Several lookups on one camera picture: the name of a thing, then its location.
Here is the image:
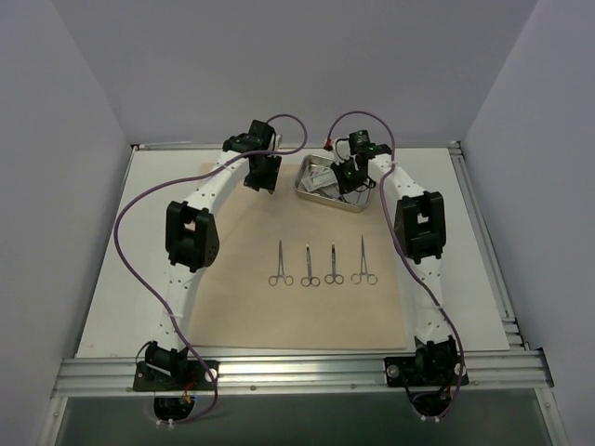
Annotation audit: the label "stainless steel instrument tray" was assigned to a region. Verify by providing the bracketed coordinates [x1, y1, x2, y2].
[294, 154, 373, 213]

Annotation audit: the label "beige surgical wrap cloth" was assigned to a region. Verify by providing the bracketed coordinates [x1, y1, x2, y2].
[188, 164, 407, 350]

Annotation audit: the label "steel needle holder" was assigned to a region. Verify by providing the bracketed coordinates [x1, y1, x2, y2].
[268, 240, 294, 286]

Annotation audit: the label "steel surgical scissors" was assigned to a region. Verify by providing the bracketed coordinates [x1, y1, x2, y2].
[324, 242, 345, 285]

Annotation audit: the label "steel forceps clamp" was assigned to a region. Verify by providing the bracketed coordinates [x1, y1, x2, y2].
[350, 235, 378, 285]

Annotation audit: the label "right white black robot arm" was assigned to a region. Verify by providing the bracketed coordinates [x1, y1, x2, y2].
[324, 130, 459, 384]

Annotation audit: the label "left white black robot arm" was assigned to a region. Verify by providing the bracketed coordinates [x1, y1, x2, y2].
[145, 120, 282, 389]

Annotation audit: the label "green white suture packet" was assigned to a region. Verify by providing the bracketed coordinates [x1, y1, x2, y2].
[297, 166, 340, 199]

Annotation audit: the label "right thin black cable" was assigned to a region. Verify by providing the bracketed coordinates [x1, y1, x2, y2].
[352, 166, 377, 194]

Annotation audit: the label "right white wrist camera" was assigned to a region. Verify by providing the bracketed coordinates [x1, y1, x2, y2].
[324, 138, 350, 162]

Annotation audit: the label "back aluminium rail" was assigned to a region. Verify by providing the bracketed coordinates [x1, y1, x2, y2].
[133, 141, 462, 152]

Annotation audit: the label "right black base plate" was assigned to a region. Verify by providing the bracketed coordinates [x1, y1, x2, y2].
[383, 355, 461, 387]

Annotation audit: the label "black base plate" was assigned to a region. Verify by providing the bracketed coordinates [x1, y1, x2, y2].
[383, 355, 461, 387]
[132, 360, 215, 392]

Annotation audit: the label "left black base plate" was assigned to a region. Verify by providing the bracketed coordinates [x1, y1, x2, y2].
[132, 360, 215, 392]

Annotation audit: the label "right aluminium side rail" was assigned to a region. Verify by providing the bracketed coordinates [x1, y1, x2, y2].
[448, 141, 531, 349]

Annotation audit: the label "front aluminium rail frame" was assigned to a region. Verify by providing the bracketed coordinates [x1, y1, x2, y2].
[51, 349, 553, 398]

